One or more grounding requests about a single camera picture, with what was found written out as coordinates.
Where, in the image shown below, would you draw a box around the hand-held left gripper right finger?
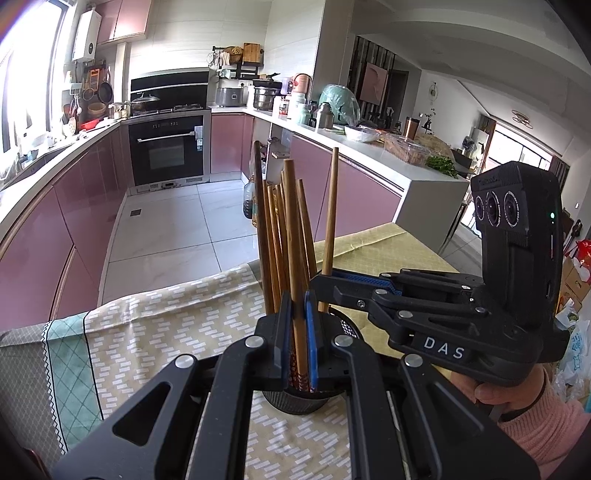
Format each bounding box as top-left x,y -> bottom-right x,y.
302,293 -> 541,480

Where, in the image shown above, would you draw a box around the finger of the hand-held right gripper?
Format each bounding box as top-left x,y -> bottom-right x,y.
308,275 -> 491,341
329,268 -> 486,289

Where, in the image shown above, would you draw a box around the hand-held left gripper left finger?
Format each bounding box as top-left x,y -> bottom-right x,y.
53,302 -> 296,480

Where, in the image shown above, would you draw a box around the black mesh utensil holder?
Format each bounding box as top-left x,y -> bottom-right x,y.
261,309 -> 365,415

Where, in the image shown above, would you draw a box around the bunch of wooden chopsticks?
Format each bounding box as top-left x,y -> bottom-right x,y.
253,141 -> 319,393

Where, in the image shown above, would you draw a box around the person's right forearm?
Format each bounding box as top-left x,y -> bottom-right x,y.
499,369 -> 591,480

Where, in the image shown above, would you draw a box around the person's right hand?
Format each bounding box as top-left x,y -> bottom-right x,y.
449,364 -> 549,412

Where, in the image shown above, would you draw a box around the pink base cabinets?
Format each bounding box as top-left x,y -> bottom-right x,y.
210,113 -> 402,243
0,122 -> 132,333

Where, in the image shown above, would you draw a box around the white plastic bag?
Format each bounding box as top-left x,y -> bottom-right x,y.
554,318 -> 591,402

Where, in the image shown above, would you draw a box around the white kitchen countertop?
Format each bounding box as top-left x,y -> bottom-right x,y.
0,104 -> 469,222

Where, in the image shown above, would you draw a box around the patterned patchwork tablecloth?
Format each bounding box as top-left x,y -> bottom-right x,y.
0,222 -> 462,480

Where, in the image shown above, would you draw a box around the dark liquid bottle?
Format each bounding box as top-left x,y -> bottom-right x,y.
242,181 -> 257,220

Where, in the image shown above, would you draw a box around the green leafy vegetables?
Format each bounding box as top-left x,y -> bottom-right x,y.
425,156 -> 460,178

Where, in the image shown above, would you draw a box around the clear plastic container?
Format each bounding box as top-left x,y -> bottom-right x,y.
383,133 -> 430,164

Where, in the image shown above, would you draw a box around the white bowl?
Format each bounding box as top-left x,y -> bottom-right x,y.
344,126 -> 379,144

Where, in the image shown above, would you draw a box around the green covered appliance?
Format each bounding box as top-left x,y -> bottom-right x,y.
318,84 -> 360,127

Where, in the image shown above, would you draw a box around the steel pot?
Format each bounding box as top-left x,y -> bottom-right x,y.
253,85 -> 279,112

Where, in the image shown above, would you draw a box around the black built-in oven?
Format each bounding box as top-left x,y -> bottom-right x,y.
127,111 -> 212,188

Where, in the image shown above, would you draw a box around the silver rice cooker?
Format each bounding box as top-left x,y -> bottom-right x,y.
216,87 -> 247,108

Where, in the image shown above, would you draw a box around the black range hood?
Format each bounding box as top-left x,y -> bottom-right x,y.
130,69 -> 211,114

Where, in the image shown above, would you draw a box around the wok with lid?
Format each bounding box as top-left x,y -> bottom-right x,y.
130,93 -> 161,114

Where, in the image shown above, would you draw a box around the white gas water heater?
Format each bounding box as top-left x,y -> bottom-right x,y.
71,9 -> 102,62

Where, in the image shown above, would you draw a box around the kitchen window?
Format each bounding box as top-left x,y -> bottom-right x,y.
0,0 -> 70,155

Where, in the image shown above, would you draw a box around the pink wall picture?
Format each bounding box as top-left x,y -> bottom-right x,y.
360,62 -> 387,114

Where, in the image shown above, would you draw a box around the black wall rack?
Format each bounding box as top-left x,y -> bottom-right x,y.
212,42 -> 264,81

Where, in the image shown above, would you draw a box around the pink wall cabinet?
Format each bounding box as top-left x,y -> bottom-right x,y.
95,0 -> 153,46

